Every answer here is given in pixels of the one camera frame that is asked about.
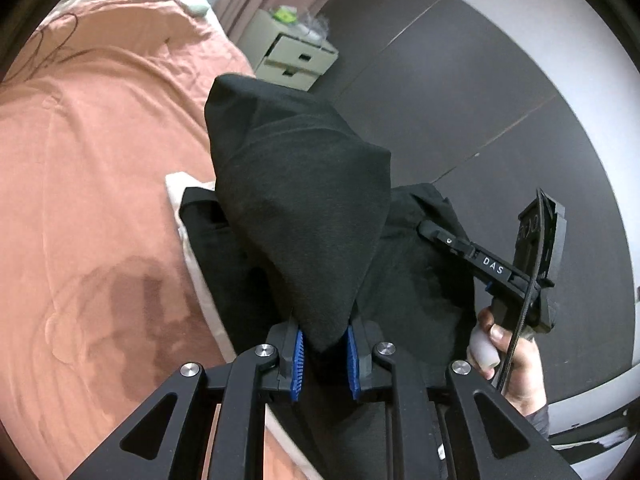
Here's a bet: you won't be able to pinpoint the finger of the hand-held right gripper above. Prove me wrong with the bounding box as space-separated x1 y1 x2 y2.
417 220 476 261

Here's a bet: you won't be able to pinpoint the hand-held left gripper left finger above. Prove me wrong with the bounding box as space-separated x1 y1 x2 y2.
65 317 307 480

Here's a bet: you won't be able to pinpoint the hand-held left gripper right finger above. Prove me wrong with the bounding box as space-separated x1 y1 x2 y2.
345 321 583 480

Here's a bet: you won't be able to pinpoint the black clothes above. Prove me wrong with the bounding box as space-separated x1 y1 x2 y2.
179 182 478 480

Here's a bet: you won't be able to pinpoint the person's right hand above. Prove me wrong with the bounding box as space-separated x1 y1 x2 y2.
466 305 548 418

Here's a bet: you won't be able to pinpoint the white nightstand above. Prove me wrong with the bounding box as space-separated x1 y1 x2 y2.
237 7 338 92

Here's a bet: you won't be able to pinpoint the brown bed blanket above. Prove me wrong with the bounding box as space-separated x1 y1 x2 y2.
0 0 321 480

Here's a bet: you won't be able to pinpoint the thin black cable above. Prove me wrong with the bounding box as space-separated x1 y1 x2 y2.
20 12 83 73

